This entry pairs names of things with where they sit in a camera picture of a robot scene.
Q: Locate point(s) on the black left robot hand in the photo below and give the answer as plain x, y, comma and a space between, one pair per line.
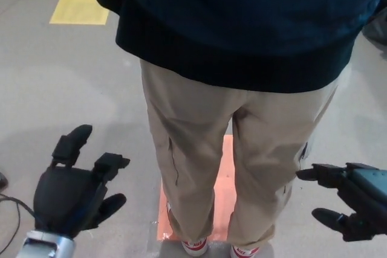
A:
63, 191

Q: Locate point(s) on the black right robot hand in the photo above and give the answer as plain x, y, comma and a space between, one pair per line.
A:
369, 197

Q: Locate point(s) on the navy blue coat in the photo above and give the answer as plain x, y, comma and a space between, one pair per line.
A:
242, 4

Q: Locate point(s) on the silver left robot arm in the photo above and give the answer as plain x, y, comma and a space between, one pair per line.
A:
45, 244

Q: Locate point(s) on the person's right red white sneaker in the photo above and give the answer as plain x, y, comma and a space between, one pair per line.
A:
245, 252

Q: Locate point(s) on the person's red white sneaker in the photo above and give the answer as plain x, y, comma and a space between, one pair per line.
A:
195, 245
245, 252

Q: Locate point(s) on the person's left red white sneaker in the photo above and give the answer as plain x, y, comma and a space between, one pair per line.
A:
195, 245

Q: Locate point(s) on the small dark floor device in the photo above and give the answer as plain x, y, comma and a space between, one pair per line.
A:
3, 179

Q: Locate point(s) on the orange floor marker sheet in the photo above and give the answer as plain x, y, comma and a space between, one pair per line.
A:
225, 197

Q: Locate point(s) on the beige cargo trousers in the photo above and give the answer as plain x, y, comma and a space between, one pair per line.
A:
196, 134

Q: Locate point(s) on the yellow floor marker sheet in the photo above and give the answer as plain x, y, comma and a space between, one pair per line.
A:
78, 1

